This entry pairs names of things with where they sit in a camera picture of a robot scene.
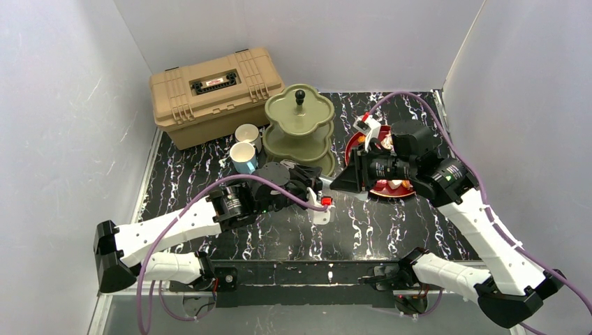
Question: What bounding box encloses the red round lacquer tray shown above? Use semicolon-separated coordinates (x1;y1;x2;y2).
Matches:
344;125;415;198

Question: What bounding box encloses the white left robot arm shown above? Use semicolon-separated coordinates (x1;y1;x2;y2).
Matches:
93;162;334;293

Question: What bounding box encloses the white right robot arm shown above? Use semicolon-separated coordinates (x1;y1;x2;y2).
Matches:
330;116;563;328

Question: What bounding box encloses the green three-tier serving stand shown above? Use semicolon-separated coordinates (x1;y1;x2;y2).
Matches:
262;84;336;177

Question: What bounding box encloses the blue mug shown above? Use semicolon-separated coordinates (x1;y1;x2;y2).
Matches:
229;142;258;174

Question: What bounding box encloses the white cup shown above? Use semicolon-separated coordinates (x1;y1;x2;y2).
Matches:
234;124;262;153

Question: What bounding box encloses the tan plastic toolbox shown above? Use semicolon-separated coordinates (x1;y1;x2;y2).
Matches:
149;47;285;150

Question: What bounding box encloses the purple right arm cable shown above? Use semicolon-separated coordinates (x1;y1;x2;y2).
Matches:
368;91;592;335

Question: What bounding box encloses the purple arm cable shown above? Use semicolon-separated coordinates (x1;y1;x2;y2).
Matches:
368;91;592;335
136;173;335;335

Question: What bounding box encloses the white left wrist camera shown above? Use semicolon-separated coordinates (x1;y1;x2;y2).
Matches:
306;188;336;225

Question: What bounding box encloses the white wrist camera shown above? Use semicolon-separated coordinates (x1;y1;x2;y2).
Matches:
353;113;382;151
306;188;336;225

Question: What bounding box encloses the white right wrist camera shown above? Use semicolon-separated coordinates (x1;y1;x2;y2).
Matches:
353;113;382;151

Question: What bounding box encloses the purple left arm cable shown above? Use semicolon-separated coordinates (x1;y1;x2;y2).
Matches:
136;173;335;335

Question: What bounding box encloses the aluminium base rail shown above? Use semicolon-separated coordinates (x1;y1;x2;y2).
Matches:
87;261;528;335

